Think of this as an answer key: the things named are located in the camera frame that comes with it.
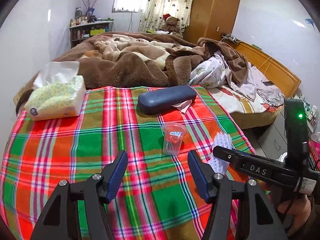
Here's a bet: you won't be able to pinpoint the cluttered shelf unit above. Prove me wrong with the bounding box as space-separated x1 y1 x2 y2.
69 18 114 48

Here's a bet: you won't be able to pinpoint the window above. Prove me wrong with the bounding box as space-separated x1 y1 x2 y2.
112 0 147 13

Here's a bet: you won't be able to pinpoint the green tissue pack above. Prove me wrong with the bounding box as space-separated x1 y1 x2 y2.
24 61 86 121

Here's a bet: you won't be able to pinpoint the teddy bear santa hat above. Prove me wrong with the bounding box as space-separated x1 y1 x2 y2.
160 14 183 38

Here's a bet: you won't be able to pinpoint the person right hand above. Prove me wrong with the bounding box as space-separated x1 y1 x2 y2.
278 195 311 231

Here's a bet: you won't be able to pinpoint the brown fleece blanket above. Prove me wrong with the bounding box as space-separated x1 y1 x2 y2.
15 31 250 116

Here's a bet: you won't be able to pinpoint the pale pink crumpled clothes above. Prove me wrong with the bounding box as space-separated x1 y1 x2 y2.
222 56 285 107

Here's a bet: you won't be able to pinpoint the grey bedside drawer cabinet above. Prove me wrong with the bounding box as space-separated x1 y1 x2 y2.
258 114 287 160

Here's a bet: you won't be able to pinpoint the pink paper scrap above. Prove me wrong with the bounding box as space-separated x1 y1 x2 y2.
173 100 193 114

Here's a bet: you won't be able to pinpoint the clear plastic cup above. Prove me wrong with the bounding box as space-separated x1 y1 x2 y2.
161 122 187 155

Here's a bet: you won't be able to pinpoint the white floral pillow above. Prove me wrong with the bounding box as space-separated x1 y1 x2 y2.
189 53 226 89

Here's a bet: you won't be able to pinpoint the wall power socket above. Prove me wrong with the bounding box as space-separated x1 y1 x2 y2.
13 87 24 105

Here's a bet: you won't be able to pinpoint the dark blue glasses case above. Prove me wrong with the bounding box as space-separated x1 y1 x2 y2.
138 85 197 115

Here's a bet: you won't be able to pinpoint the floral bed mattress sheet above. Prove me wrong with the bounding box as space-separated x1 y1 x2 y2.
208 86 283 129

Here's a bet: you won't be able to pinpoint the wooden wardrobe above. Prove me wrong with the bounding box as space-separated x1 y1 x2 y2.
183 0 240 44

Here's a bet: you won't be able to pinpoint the patterned curtain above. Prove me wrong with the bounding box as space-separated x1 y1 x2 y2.
138 0 193 33

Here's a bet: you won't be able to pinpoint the plaid red green bedsheet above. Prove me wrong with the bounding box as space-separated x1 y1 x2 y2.
0 86 257 240

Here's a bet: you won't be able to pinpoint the white foam fruit net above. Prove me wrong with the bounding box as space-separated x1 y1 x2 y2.
208 132 233 175

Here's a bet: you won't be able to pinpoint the wooden headboard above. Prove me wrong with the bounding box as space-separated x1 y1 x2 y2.
226 40 301 98

